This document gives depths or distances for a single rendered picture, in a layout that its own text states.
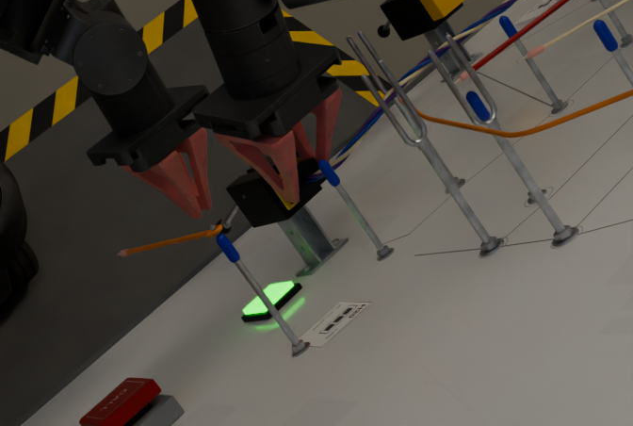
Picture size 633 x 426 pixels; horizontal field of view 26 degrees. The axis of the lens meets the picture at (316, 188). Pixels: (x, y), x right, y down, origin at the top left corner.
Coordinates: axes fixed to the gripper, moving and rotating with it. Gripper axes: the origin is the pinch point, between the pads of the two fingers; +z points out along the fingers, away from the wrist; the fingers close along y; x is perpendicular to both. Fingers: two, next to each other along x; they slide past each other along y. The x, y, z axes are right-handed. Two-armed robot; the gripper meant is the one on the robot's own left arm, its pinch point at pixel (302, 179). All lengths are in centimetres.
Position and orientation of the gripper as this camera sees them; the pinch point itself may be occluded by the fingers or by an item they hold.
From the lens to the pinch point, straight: 105.0
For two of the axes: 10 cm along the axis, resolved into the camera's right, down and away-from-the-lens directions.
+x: -7.2, -1.6, 6.7
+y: 6.2, -5.7, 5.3
